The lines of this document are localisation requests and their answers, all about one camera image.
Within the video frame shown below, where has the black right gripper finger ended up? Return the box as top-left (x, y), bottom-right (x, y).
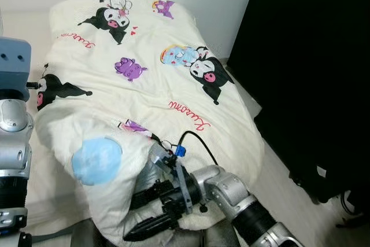
top-left (129, 180), bottom-right (174, 211)
top-left (123, 211), bottom-right (175, 242)

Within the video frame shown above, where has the cream cartoon print blanket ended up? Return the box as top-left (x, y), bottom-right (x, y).
top-left (33, 0), bottom-right (266, 245)

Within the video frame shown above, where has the grey robot leg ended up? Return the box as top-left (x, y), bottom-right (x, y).
top-left (199, 228), bottom-right (236, 247)

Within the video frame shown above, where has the black fabric wardrobe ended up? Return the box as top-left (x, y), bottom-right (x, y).
top-left (227, 0), bottom-right (370, 205)

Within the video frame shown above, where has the cream bed mattress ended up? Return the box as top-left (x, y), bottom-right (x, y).
top-left (0, 9), bottom-right (93, 237)

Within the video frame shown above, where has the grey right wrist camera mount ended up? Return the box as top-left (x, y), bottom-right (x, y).
top-left (148, 141), bottom-right (195, 216)

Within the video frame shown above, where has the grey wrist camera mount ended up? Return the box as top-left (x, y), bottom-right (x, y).
top-left (148, 141), bottom-right (195, 216)
top-left (0, 36), bottom-right (33, 101)

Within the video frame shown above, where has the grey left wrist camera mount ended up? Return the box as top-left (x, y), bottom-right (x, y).
top-left (0, 36), bottom-right (33, 101)

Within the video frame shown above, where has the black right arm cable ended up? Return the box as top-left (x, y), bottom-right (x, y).
top-left (176, 130), bottom-right (220, 167)

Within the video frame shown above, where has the black floor cable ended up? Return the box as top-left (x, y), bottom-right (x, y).
top-left (337, 191), bottom-right (370, 228)

